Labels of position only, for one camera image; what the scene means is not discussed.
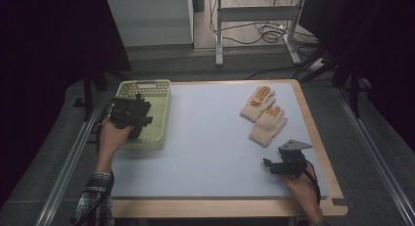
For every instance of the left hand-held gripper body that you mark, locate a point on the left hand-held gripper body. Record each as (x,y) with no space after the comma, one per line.
(122,113)

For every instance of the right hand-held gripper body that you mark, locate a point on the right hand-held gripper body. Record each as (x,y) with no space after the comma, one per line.
(292,157)

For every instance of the yellow-green plastic basket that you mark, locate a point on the yellow-green plastic basket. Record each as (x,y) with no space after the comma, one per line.
(156,115)

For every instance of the person's left hand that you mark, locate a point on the person's left hand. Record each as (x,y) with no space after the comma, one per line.
(112,138)

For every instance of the person's right hand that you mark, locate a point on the person's right hand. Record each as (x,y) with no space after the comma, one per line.
(301,187)

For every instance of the cream glove with orange patches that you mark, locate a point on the cream glove with orange patches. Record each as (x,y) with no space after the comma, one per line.
(268,126)
(257,103)

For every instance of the black stand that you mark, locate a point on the black stand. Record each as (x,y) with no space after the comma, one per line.
(354,85)
(88,92)

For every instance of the grey foam mat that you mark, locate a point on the grey foam mat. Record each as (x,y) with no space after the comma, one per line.
(208,154)

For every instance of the wooden table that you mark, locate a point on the wooden table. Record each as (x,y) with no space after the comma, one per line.
(228,209)

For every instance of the white power strip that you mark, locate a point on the white power strip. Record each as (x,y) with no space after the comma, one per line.
(315,65)

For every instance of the white cabinet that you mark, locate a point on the white cabinet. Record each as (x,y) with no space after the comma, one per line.
(153,20)

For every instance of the metal floor rail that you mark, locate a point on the metal floor rail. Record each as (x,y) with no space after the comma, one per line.
(375,154)
(65,173)

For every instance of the white desk frame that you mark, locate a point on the white desk frame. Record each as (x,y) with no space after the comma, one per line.
(254,14)

